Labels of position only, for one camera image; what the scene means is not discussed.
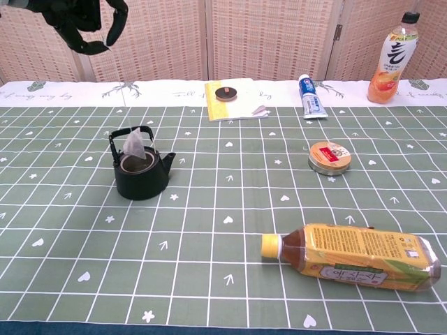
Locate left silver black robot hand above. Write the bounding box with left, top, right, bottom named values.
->
left=20, top=0, right=129, bottom=56

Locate pyramid tea bag with string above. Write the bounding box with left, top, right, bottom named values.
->
left=103, top=40, right=148, bottom=161

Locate black teapot lid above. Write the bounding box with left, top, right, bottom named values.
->
left=214, top=87, right=238, bottom=102

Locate black cast iron teapot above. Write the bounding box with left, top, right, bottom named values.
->
left=108, top=126, right=177, bottom=202

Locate tea bottle yellow label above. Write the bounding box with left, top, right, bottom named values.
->
left=261, top=223, right=442, bottom=292

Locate woven folding screen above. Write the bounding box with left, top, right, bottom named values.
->
left=0, top=0, right=447, bottom=84

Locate yellow white notebook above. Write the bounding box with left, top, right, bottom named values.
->
left=204, top=77, right=270, bottom=122

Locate blue white toothpaste tube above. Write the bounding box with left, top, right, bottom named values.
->
left=298, top=73, right=329, bottom=120

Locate green grid tablecloth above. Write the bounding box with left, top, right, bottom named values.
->
left=0, top=78, right=447, bottom=332

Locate round tin red label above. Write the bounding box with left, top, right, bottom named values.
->
left=307, top=141, right=353, bottom=176

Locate orange drink bottle black cap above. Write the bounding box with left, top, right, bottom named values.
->
left=367, top=11, right=420, bottom=105

